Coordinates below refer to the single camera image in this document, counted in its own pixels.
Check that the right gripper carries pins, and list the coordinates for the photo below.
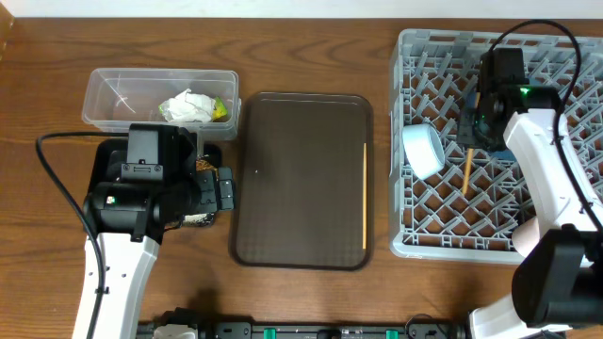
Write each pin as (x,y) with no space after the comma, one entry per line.
(464,135)

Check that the brown food scrap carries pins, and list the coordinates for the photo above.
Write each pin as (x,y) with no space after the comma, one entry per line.
(202,165)

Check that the brown serving tray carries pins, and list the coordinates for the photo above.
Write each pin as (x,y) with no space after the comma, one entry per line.
(299,182)

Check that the green yellow snack wrapper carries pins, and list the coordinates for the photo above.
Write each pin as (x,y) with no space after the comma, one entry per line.
(219,108)

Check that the pink cup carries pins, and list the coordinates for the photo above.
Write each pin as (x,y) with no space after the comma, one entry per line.
(526,236)

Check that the grey dishwasher rack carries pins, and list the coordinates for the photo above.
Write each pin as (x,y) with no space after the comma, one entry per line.
(431,73)

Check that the white tissue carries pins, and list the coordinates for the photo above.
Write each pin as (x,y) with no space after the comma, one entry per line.
(188,107)

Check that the dark blue plate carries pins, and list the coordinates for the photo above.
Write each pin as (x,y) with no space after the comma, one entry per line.
(501,154)

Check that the clear plastic bin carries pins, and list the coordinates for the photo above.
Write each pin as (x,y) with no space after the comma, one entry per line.
(118,97)

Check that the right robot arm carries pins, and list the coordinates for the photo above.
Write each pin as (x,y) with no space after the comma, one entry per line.
(558,286)

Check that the wooden chopstick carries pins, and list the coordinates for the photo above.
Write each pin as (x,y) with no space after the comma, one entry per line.
(364,199)
(469,157)

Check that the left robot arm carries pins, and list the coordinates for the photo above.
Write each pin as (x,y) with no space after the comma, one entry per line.
(141,185)

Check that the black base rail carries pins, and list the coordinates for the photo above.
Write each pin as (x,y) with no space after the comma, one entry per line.
(185,323)

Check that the light blue large bowl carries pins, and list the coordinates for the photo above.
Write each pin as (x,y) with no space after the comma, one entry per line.
(423,150)

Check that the white rice pile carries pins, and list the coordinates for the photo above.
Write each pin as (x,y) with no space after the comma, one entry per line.
(199,220)

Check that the black waste tray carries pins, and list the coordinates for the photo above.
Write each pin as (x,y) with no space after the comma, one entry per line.
(111,153)

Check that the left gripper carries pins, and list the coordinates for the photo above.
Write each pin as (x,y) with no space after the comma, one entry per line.
(213,198)

